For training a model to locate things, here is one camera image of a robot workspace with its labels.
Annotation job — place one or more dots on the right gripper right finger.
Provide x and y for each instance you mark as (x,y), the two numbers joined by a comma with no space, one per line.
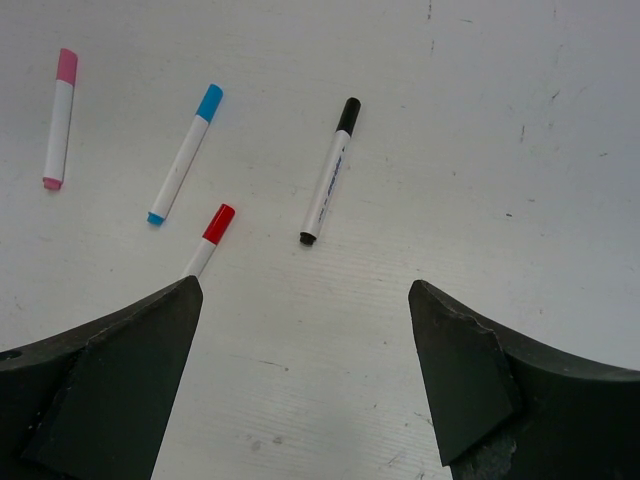
(505,406)

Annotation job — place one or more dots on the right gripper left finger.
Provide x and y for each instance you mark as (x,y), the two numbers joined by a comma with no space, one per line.
(94,401)

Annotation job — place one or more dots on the pink marker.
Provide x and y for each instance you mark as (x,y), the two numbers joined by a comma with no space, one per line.
(55,160)

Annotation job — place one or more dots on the black marker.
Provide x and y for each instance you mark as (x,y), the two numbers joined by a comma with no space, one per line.
(327,180)

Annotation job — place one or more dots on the red marker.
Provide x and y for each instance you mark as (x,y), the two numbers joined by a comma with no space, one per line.
(210,240)

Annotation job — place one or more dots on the blue marker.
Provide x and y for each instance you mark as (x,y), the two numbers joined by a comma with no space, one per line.
(185,156)

